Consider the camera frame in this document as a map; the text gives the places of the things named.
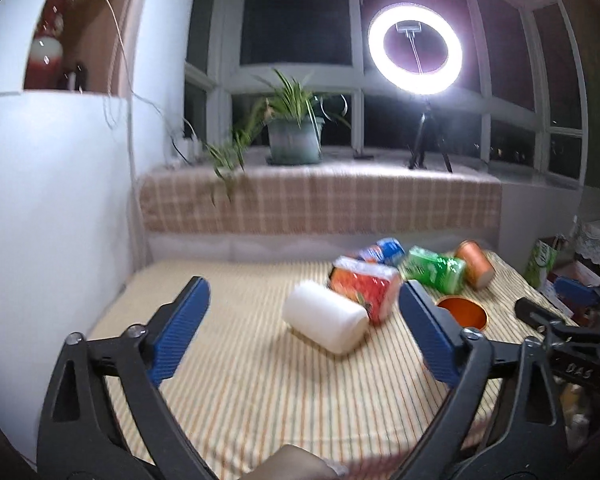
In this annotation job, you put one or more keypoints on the white cup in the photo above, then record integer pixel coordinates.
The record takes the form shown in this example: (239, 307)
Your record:
(325, 317)

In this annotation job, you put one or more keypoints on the blue snack can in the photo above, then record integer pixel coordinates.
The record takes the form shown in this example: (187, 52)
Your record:
(386, 251)

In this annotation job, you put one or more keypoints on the small dark bottle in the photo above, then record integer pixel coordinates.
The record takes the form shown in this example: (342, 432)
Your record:
(81, 77)

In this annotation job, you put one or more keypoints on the green white carton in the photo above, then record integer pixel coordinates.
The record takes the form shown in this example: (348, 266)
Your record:
(541, 262)

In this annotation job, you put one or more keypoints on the orange round bowl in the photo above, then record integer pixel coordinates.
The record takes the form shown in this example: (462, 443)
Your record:
(464, 312)

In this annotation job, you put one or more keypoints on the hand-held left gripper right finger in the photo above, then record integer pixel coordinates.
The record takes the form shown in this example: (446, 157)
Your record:
(432, 335)

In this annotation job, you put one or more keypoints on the striped tablecloth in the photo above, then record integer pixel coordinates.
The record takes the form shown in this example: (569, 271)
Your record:
(250, 385)

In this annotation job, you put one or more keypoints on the flat black base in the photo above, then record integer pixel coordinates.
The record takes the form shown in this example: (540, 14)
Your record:
(364, 155)

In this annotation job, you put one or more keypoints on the potted spider plant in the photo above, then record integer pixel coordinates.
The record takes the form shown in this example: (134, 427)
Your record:
(294, 140)

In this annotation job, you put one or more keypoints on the black tripod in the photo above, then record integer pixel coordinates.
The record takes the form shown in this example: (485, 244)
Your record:
(424, 135)

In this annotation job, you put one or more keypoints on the orange cylindrical can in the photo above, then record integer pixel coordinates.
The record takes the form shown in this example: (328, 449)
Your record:
(475, 262)

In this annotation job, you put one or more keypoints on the plaid cloth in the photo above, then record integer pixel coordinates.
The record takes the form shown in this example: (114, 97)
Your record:
(330, 200)

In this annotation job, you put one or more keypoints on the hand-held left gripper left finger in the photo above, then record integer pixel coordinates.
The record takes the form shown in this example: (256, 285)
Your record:
(179, 332)

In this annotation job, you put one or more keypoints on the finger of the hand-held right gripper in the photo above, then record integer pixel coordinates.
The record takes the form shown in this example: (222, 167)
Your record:
(532, 312)
(575, 290)

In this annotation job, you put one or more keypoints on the tan cloth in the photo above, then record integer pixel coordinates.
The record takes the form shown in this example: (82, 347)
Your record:
(295, 465)

